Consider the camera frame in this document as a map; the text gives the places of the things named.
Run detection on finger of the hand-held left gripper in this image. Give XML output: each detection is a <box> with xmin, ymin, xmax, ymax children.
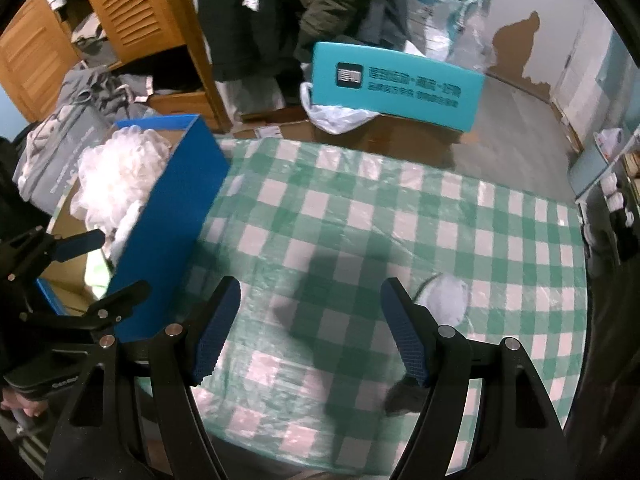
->
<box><xmin>19</xmin><ymin>280</ymin><xmax>152</xmax><ymax>335</ymax></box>
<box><xmin>0</xmin><ymin>227</ymin><xmax>107</xmax><ymax>283</ymax></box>

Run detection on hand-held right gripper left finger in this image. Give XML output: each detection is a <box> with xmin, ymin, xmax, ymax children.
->
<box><xmin>44</xmin><ymin>276</ymin><xmax>242</xmax><ymax>480</ymax></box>

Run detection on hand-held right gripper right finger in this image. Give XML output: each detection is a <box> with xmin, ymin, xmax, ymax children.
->
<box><xmin>381</xmin><ymin>277</ymin><xmax>573</xmax><ymax>480</ymax></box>

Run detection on white mesh bath loofah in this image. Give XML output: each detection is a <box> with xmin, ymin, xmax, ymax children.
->
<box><xmin>69</xmin><ymin>127</ymin><xmax>173</xmax><ymax>261</ymax></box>

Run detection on blue cardboard box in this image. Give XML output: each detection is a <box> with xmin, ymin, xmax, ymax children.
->
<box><xmin>35</xmin><ymin>114</ymin><xmax>232</xmax><ymax>343</ymax></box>

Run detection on person's left hand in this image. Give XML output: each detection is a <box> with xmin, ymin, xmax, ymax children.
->
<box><xmin>0</xmin><ymin>385</ymin><xmax>48</xmax><ymax>433</ymax></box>

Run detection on black clothing pile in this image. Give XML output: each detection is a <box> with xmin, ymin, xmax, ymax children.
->
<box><xmin>0</xmin><ymin>125</ymin><xmax>51</xmax><ymax>241</ymax></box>

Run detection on grey fabric storage bag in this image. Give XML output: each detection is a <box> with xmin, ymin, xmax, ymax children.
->
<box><xmin>14</xmin><ymin>102</ymin><xmax>113</xmax><ymax>213</ymax></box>

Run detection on green checkered tablecloth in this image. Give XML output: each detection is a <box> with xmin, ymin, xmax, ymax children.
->
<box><xmin>135</xmin><ymin>137</ymin><xmax>588</xmax><ymax>476</ymax></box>

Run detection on grey hoodie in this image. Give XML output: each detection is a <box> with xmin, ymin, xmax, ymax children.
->
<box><xmin>57</xmin><ymin>62</ymin><xmax>156</xmax><ymax>111</ymax></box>

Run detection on brown cardboard box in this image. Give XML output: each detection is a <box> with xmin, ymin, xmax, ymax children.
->
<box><xmin>240</xmin><ymin>110</ymin><xmax>463</xmax><ymax>161</ymax></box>

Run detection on white plastic bag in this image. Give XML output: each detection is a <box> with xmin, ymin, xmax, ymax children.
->
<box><xmin>299</xmin><ymin>81</ymin><xmax>381</xmax><ymax>135</ymax></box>

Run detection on wooden louvered wardrobe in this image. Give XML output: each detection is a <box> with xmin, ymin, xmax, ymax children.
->
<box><xmin>0</xmin><ymin>0</ymin><xmax>231</xmax><ymax>133</ymax></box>

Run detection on grey blue bin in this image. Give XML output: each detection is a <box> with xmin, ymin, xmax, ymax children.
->
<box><xmin>567</xmin><ymin>145</ymin><xmax>618</xmax><ymax>203</ymax></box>

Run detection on teal printed box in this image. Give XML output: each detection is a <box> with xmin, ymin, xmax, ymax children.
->
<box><xmin>309</xmin><ymin>41</ymin><xmax>486</xmax><ymax>135</ymax></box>

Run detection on black hanging jacket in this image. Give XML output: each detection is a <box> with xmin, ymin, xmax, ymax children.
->
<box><xmin>197</xmin><ymin>0</ymin><xmax>311</xmax><ymax>81</ymax></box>

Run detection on clear blue plastic packaging bag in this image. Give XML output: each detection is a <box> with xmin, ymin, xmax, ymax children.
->
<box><xmin>402</xmin><ymin>0</ymin><xmax>493</xmax><ymax>73</ymax></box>

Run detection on olive hanging jacket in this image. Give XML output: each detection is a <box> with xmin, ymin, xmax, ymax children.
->
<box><xmin>275</xmin><ymin>0</ymin><xmax>416</xmax><ymax>63</ymax></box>

